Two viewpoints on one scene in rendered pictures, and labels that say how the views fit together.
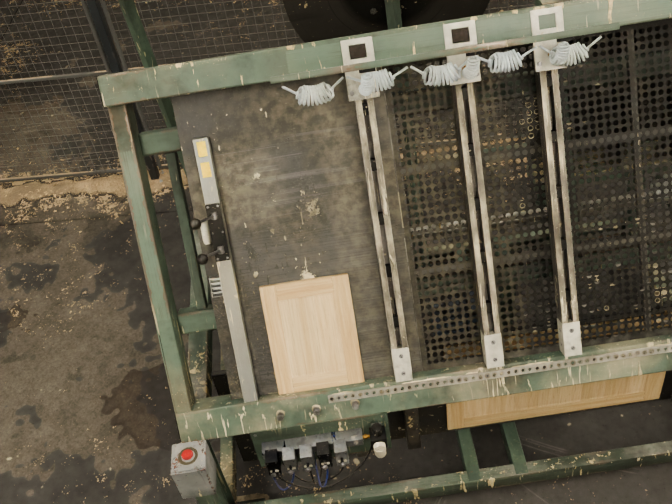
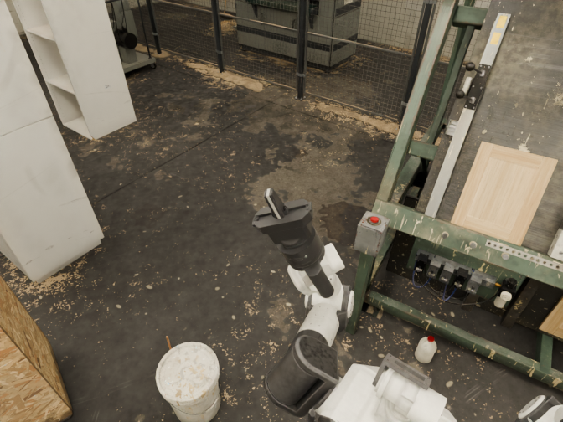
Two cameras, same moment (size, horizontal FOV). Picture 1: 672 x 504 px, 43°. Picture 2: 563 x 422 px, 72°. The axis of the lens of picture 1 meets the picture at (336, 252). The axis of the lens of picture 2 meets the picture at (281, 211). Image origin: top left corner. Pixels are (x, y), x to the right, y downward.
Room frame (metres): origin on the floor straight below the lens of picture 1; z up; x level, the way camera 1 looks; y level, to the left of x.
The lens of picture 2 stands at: (0.21, 0.34, 2.16)
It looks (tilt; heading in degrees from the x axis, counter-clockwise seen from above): 41 degrees down; 29
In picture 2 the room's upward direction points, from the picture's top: straight up
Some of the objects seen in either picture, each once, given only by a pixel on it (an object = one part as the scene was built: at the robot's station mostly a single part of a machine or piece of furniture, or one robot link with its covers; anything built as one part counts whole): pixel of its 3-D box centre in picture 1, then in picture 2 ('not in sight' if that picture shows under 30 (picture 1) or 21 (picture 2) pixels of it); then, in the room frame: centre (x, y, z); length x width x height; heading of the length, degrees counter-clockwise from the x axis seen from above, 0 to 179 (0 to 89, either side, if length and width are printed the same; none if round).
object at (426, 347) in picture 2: not in sight; (426, 347); (1.65, 0.17, 0.10); 0.10 x 0.10 x 0.20
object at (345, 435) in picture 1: (324, 456); (457, 280); (1.67, 0.17, 0.69); 0.50 x 0.14 x 0.24; 88
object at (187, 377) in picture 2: not in sight; (190, 381); (0.78, 1.19, 0.24); 0.32 x 0.30 x 0.47; 82
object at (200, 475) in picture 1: (194, 469); (371, 234); (1.61, 0.61, 0.84); 0.12 x 0.12 x 0.18; 88
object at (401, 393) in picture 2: not in sight; (410, 400); (0.59, 0.28, 1.44); 0.10 x 0.07 x 0.09; 82
